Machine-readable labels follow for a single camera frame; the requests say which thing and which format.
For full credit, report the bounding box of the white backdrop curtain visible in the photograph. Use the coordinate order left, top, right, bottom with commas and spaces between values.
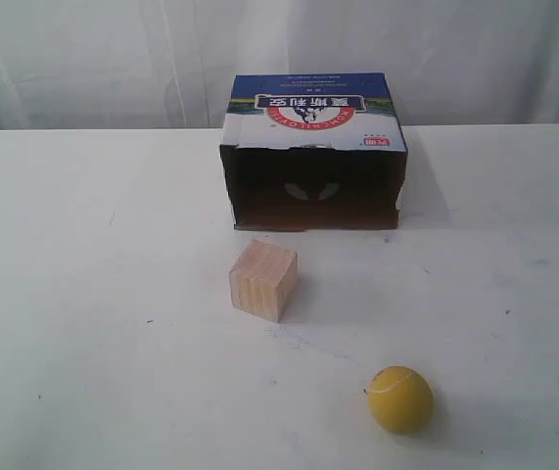
0, 1, 559, 129

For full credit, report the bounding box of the wooden cube block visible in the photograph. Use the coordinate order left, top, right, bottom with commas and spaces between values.
229, 240, 299, 323

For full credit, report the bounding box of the yellow tennis ball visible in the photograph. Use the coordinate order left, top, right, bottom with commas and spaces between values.
367, 366, 434, 435

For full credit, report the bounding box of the printed cardboard milk box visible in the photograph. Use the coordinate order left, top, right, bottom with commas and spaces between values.
219, 72, 408, 231

